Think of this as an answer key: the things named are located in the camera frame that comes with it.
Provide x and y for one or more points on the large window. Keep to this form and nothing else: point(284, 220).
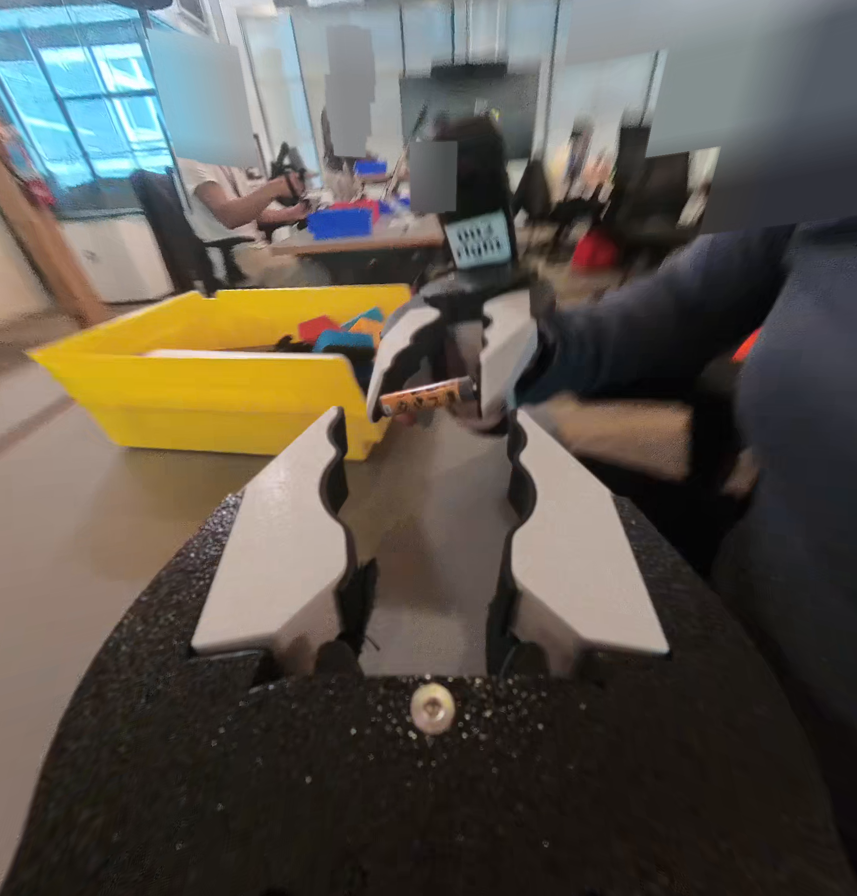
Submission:
point(64, 105)

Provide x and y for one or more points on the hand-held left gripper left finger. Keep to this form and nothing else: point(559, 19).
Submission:
point(274, 560)

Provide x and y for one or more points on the blue block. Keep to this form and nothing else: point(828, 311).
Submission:
point(344, 341)

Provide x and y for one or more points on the white cabinet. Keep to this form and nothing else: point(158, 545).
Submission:
point(120, 259)

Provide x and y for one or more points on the wooden post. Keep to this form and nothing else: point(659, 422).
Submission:
point(43, 245)

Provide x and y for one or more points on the yellow bin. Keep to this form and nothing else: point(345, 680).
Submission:
point(190, 406)

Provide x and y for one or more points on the person's right forearm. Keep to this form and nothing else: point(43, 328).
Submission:
point(645, 329)

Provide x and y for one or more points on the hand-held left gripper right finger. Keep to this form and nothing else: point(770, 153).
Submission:
point(582, 560)

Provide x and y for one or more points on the teal block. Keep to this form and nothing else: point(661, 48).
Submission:
point(369, 313)

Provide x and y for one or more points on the orange battery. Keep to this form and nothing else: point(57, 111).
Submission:
point(428, 397)

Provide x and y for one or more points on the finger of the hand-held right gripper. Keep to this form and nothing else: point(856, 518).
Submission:
point(509, 350)
point(400, 336)

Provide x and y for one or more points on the black office chair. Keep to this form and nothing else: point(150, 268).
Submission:
point(659, 189)
point(166, 224)

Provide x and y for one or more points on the orange block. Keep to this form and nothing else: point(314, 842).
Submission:
point(365, 327)

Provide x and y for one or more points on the black wall screen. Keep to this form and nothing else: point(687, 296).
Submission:
point(519, 105)

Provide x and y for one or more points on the blue bin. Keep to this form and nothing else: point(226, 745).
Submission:
point(370, 167)
point(337, 224)

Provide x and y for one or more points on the wooden table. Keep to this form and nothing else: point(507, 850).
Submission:
point(372, 241)

